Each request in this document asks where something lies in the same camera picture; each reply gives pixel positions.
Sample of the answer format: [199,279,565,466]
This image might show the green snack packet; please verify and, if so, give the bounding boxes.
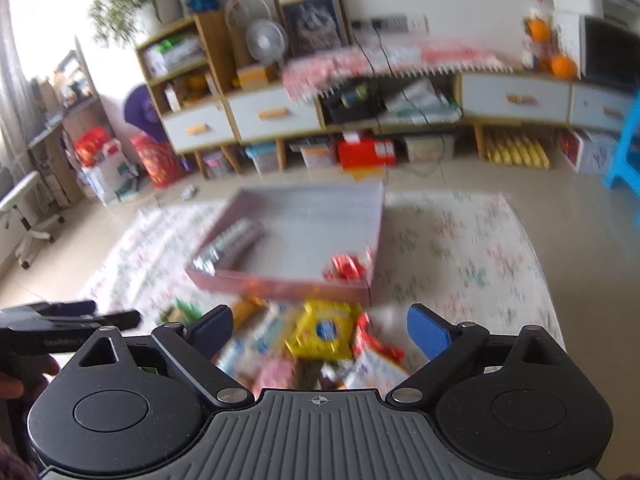
[160,299,203,326]

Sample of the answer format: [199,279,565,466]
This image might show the gold biscuit packet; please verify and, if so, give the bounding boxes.
[230,297,268,330]

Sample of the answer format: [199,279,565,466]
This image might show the red snack packet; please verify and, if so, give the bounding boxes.
[350,313,405,365]

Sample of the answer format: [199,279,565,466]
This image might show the white orange jam biscuit packet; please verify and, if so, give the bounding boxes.
[343,348,409,396]

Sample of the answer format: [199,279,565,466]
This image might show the pink marshmallow crisp packet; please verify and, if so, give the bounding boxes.
[252,356,299,399]

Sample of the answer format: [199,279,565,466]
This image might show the silver grey wafer packet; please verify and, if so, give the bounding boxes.
[191,218,264,275]

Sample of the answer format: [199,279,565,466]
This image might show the red white candy packet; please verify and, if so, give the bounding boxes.
[322,252,372,282]

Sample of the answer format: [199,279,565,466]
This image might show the yellow cracker packet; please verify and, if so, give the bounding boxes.
[285,300,361,362]

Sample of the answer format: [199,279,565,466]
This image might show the white long bread packet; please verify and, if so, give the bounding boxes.
[213,302,300,387]

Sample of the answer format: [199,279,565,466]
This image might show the person's left hand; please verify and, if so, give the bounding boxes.
[1,356,60,400]

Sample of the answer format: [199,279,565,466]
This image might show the floral tablecloth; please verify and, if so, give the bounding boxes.
[89,191,564,346]

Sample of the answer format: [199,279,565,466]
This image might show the pink cardboard box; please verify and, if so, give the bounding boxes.
[186,183,385,307]

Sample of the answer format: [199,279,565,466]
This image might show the red festive bag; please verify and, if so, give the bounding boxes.
[130,131,186,188]

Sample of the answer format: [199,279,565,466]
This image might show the white shopping bag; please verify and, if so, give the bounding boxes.
[82,139,138,206]

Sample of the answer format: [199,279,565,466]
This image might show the red shoe box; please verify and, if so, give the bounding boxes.
[337,138,397,170]

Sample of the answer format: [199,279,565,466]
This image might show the yellow egg tray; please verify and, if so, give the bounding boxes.
[485,130,551,170]

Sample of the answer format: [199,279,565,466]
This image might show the wooden tv cabinet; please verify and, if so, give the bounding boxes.
[160,72,634,154]

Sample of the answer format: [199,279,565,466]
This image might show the white box with clock print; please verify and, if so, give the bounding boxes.
[554,128,618,176]

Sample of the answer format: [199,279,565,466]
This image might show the black bag on shelf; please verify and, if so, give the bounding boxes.
[321,78,386,125]

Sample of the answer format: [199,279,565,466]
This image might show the blue plastic stool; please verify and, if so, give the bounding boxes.
[603,96,640,195]

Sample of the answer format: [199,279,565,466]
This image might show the wooden shelf unit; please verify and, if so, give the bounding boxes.
[136,11,236,115]

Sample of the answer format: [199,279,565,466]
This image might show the pink cloth on cabinet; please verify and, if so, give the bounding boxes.
[281,40,513,101]

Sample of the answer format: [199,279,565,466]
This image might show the white desk fan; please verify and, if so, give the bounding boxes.
[245,20,288,65]

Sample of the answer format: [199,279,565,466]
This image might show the orange fruit lower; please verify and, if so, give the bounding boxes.
[550,54,578,80]

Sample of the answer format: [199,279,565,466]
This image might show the orange fruit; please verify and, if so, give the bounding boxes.
[550,54,578,80]
[525,18,551,44]

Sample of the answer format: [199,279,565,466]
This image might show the orange fruit upper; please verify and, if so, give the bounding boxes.
[525,18,551,44]

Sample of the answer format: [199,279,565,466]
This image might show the framed cat picture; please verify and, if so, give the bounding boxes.
[273,0,350,58]

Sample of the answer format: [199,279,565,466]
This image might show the microwave oven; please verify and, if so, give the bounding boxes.
[551,13,639,89]

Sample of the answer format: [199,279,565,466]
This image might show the potted green plant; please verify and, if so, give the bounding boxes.
[89,0,183,44]

